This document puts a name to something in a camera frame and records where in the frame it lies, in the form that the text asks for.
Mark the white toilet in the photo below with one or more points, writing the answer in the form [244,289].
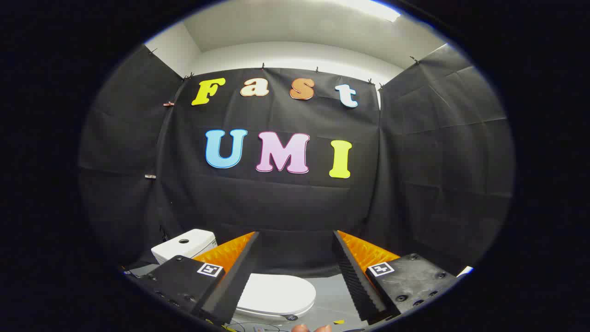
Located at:
[184,246]

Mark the black backdrop cloth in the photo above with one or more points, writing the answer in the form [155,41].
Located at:
[286,203]

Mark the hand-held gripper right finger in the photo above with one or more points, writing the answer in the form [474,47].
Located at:
[352,276]

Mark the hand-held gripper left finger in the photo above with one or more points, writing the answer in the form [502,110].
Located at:
[239,276]

